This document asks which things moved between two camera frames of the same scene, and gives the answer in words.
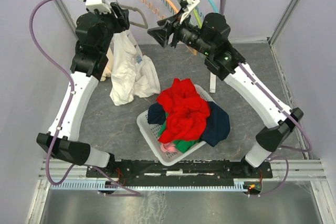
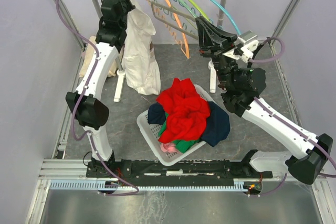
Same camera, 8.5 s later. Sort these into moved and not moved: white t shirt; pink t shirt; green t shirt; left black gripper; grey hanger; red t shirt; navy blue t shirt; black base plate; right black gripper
Moved: left black gripper; grey hanger; right black gripper; white t shirt
Not moved: pink t shirt; black base plate; navy blue t shirt; green t shirt; red t shirt
